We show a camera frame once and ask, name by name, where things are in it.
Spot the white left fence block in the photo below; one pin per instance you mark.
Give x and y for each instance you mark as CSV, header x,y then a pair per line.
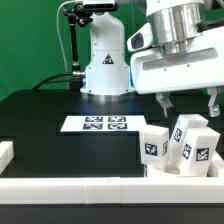
x,y
6,154

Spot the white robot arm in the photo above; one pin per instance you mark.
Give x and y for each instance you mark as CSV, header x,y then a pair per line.
x,y
176,49

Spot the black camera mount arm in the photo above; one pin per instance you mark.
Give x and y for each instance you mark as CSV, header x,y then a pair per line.
x,y
76,16

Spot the white sheet with tags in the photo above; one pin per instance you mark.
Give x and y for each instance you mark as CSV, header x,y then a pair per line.
x,y
103,123

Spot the overhead camera bar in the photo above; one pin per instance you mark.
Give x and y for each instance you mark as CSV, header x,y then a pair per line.
x,y
99,4

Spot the white round stool seat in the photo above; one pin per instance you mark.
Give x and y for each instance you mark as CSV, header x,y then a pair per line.
x,y
150,171

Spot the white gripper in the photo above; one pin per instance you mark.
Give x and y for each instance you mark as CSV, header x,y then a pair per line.
x,y
201,66

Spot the white front fence rail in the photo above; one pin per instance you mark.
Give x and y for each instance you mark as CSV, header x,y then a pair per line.
x,y
111,190

